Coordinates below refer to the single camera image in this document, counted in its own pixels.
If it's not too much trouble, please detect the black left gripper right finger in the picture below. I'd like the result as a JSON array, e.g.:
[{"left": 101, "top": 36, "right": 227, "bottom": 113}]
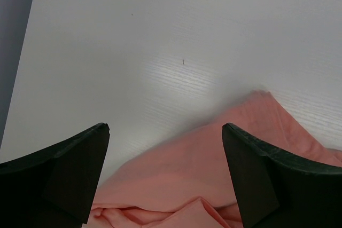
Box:
[{"left": 222, "top": 123, "right": 341, "bottom": 227}]

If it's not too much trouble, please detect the pink t shirt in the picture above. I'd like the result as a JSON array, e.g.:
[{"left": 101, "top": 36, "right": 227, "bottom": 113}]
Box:
[{"left": 87, "top": 91, "right": 341, "bottom": 227}]

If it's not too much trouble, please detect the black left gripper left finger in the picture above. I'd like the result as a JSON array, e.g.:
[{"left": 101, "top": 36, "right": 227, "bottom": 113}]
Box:
[{"left": 1, "top": 123, "right": 110, "bottom": 228}]

